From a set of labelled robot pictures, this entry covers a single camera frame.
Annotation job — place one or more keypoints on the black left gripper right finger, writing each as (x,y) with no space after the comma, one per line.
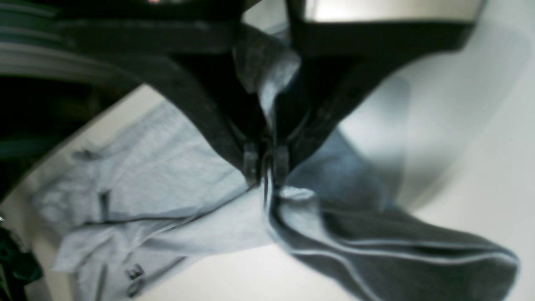
(346,48)

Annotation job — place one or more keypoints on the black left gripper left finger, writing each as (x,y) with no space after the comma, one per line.
(184,49)

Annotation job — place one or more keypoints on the grey T-shirt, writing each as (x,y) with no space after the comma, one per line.
(156,199)

